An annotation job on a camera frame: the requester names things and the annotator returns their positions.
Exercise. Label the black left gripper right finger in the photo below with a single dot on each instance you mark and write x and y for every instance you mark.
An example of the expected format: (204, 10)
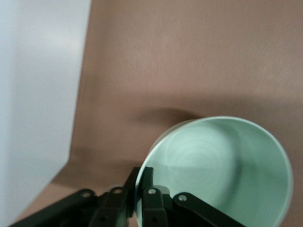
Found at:
(154, 208)

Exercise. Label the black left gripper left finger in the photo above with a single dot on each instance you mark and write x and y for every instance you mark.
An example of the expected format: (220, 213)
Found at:
(111, 205)

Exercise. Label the mint green bowl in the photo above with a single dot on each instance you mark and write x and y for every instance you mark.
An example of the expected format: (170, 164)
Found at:
(225, 160)

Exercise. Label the clear plastic bin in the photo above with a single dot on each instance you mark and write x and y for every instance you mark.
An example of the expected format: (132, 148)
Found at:
(35, 82)

